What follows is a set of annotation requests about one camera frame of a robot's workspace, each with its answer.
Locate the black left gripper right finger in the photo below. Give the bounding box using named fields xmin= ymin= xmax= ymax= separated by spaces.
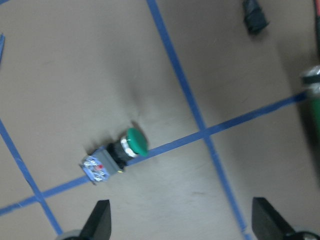
xmin=252 ymin=197 xmax=296 ymax=240

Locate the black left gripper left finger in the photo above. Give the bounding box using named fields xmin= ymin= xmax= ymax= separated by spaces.
xmin=79 ymin=200 xmax=112 ymax=240

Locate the green push button switch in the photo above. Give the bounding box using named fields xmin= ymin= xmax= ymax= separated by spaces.
xmin=79 ymin=127 xmax=149 ymax=184

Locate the green conveyor belt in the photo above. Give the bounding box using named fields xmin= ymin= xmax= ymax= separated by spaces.
xmin=299 ymin=64 xmax=320 ymax=156

